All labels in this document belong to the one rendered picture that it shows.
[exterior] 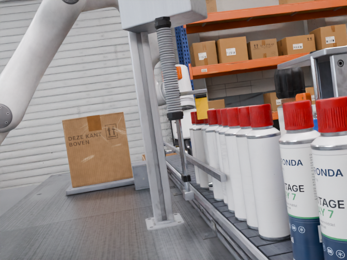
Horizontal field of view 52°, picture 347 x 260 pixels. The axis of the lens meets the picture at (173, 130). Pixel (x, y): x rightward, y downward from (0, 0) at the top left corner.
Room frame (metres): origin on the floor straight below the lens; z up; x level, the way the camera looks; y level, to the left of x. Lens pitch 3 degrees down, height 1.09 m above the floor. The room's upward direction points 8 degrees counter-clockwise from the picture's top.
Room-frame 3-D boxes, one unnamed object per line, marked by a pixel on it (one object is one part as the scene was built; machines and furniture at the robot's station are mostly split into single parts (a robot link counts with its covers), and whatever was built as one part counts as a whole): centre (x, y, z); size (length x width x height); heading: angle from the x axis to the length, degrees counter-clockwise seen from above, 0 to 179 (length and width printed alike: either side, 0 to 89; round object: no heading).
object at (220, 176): (1.19, -0.01, 0.96); 1.07 x 0.01 x 0.01; 8
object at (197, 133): (0.93, -0.08, 0.98); 0.05 x 0.05 x 0.20
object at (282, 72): (1.03, -0.35, 1.03); 0.09 x 0.09 x 0.30
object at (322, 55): (0.51, -0.24, 1.14); 0.14 x 0.11 x 0.01; 8
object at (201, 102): (0.86, -0.08, 1.09); 0.03 x 0.01 x 0.06; 98
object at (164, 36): (0.74, -0.01, 1.18); 0.04 x 0.04 x 0.21
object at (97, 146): (1.54, 0.33, 0.99); 0.30 x 0.24 x 0.27; 11
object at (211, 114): (0.80, -0.10, 0.98); 0.05 x 0.05 x 0.20
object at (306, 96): (0.54, -0.20, 1.08); 0.03 x 0.02 x 0.02; 8
